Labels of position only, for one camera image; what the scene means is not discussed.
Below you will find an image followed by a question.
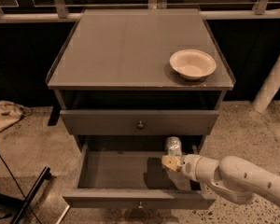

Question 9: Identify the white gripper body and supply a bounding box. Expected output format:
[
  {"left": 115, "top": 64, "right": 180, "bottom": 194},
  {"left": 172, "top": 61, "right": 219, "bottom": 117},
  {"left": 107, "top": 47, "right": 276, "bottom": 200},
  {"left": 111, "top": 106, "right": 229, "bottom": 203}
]
[{"left": 181, "top": 154, "right": 202, "bottom": 181}]

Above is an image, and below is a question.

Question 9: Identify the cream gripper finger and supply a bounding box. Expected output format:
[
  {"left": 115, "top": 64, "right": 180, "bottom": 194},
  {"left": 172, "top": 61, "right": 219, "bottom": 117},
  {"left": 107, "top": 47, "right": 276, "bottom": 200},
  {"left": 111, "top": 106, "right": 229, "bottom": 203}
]
[{"left": 161, "top": 155, "right": 182, "bottom": 172}]

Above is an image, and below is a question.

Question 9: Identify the silver green 7up can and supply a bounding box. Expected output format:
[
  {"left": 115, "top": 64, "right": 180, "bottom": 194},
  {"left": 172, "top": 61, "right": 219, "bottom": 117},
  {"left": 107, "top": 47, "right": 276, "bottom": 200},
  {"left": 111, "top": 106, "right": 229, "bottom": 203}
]
[{"left": 165, "top": 136, "right": 182, "bottom": 157}]

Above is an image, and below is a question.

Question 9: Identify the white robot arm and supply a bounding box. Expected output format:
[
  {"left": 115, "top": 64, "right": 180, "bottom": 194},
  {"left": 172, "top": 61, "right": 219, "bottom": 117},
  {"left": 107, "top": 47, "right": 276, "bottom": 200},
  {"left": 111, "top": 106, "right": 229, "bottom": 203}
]
[{"left": 161, "top": 154, "right": 280, "bottom": 208}]

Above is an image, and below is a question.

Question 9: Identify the open grey middle drawer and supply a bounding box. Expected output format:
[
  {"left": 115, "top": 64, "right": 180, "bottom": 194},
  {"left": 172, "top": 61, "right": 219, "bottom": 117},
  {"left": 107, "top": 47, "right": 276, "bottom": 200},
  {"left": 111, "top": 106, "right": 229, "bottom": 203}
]
[{"left": 63, "top": 145, "right": 216, "bottom": 209}]

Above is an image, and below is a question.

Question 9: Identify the grey wooden drawer cabinet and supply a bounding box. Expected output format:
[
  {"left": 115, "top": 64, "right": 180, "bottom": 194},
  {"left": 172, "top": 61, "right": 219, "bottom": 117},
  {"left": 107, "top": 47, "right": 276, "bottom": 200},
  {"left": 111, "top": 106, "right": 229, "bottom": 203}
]
[{"left": 45, "top": 8, "right": 237, "bottom": 211}]

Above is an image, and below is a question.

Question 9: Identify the closed grey top drawer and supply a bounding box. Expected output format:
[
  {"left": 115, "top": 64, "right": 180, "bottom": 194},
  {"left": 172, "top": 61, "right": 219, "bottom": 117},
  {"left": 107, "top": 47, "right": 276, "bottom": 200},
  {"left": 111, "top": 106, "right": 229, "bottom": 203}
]
[{"left": 60, "top": 110, "right": 218, "bottom": 135}]

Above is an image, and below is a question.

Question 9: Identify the white paper bowl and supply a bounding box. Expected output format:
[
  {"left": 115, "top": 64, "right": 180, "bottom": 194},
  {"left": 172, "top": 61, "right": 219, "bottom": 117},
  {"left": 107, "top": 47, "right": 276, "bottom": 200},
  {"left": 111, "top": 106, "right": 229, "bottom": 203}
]
[{"left": 169, "top": 49, "right": 217, "bottom": 80}]

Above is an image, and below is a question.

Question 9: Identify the black stand leg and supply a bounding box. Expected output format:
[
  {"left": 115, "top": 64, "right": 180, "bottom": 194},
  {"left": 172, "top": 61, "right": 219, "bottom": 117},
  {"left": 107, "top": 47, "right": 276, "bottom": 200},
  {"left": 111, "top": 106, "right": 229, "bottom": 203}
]
[{"left": 0, "top": 167, "right": 51, "bottom": 224}]

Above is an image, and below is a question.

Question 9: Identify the beige cloth bag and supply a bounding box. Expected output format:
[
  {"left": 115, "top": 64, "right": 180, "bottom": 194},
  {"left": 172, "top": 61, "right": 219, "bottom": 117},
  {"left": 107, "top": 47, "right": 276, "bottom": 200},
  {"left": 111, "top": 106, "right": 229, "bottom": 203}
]
[{"left": 0, "top": 101, "right": 32, "bottom": 132}]

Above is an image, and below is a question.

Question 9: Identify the white slanted post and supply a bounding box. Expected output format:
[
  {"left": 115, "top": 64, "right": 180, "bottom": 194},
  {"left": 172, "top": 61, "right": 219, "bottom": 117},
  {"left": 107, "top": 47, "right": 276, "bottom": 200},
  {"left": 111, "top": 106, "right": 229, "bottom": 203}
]
[{"left": 252, "top": 55, "right": 280, "bottom": 113}]

